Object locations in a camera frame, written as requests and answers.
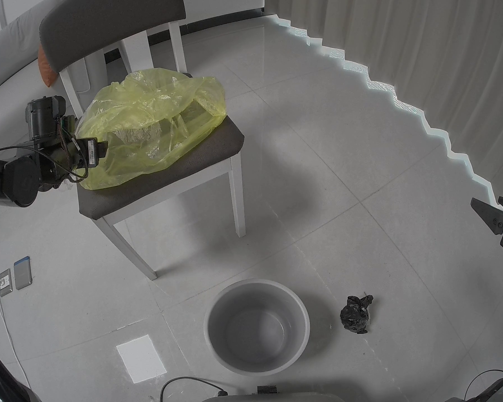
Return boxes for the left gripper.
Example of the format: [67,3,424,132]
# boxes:
[67,138,109,169]

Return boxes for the yellow plastic bag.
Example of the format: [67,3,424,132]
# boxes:
[75,69,228,191]

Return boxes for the black plastic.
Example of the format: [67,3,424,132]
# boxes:
[340,294,374,335]

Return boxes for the pale grey trash bin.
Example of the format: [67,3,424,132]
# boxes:
[204,279,311,377]

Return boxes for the pale grey sofa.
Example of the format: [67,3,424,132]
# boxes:
[0,0,109,156]

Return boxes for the orange cushion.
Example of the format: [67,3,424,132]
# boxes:
[38,42,61,88]

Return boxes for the pale grey cushion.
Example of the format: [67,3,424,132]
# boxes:
[0,0,63,95]

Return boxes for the grey and white chair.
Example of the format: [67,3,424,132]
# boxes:
[39,0,247,281]

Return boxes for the white curtain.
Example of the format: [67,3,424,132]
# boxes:
[265,0,503,208]

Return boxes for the black cable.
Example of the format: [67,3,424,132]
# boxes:
[0,146,89,183]
[159,376,229,402]
[464,369,503,402]

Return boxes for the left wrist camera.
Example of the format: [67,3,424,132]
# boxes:
[58,115,81,140]

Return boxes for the white cable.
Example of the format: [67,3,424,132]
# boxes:
[0,279,31,388]

